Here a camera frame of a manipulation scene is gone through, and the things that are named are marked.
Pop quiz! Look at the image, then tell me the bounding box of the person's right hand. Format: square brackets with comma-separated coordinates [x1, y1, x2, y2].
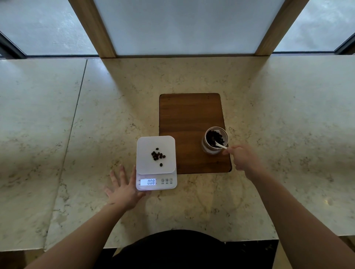
[222, 144, 266, 181]

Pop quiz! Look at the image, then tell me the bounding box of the person's left hand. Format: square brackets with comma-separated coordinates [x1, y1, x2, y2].
[104, 165, 146, 213]

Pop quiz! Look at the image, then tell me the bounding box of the white digital kitchen scale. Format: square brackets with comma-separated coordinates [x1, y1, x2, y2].
[136, 135, 177, 191]

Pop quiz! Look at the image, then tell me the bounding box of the person's left forearm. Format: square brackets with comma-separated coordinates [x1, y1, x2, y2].
[25, 204, 132, 269]

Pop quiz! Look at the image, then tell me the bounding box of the person's right forearm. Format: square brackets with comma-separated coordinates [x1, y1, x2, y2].
[245, 167, 355, 269]

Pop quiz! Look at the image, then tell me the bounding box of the coffee beans filling jar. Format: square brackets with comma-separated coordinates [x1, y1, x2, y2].
[206, 130, 226, 148]

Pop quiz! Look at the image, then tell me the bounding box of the clear glass jar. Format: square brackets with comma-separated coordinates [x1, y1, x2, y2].
[202, 127, 229, 155]

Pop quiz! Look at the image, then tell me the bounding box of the pile of loose coffee beans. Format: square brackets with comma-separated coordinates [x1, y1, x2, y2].
[151, 148, 166, 167]

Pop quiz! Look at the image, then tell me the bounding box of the dark wooden board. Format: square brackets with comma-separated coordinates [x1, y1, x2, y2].
[159, 93, 232, 175]

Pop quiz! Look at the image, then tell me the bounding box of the person's black garment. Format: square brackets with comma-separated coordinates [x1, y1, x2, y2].
[110, 229, 231, 269]

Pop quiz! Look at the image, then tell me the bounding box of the white frosted panel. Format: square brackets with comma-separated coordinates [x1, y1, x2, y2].
[93, 0, 286, 56]

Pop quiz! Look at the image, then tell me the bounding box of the light wooden post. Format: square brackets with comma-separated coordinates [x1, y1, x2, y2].
[68, 0, 117, 59]
[255, 0, 310, 56]

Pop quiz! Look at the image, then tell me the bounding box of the dark metal window frame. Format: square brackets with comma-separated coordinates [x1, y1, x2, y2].
[334, 32, 355, 55]
[0, 30, 28, 59]

